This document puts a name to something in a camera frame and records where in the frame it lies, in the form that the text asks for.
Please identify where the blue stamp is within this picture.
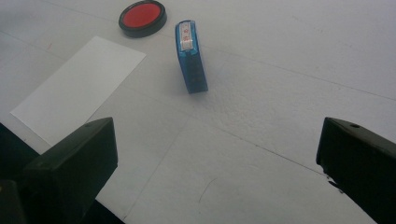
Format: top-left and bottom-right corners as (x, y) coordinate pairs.
(174, 20), (209, 94)

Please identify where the black round object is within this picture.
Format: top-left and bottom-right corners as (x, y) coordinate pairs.
(118, 0), (168, 39)

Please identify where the white paper sheet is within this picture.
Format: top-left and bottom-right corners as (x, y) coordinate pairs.
(9, 35), (148, 147)

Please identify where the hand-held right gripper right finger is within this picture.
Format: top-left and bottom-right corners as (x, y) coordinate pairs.
(316, 117), (396, 224)

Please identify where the transparent blue stamp cap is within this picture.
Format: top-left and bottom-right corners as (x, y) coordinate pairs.
(177, 49), (209, 94)

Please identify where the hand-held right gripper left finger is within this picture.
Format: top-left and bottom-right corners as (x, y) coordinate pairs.
(21, 117), (119, 224)

